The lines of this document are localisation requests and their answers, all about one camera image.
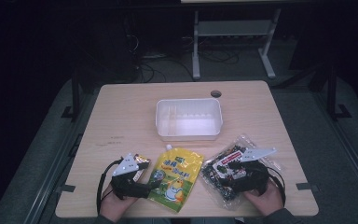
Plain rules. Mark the person's left hand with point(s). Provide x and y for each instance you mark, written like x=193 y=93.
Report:
x=115 y=205

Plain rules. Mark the clear bag of dark seaweed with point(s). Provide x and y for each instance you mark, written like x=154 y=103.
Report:
x=217 y=174

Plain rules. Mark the small gold snack packet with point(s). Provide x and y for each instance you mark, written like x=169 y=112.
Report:
x=143 y=159

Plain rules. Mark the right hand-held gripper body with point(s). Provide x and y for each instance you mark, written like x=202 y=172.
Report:
x=253 y=177

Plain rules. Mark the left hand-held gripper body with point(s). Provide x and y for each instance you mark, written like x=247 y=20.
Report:
x=125 y=166

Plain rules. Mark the black tape strip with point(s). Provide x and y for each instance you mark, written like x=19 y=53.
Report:
x=304 y=186
x=64 y=188

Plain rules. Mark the white plastic bin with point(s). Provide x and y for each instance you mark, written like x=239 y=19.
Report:
x=189 y=124

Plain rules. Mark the yellow spout pouch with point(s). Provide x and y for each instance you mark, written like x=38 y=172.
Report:
x=177 y=174

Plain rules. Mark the black metal stand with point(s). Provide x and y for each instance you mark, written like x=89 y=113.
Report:
x=75 y=93
x=332 y=93

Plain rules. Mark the person's right hand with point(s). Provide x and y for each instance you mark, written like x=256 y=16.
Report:
x=265 y=200

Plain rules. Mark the white metal stand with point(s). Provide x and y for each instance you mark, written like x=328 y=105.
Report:
x=230 y=28

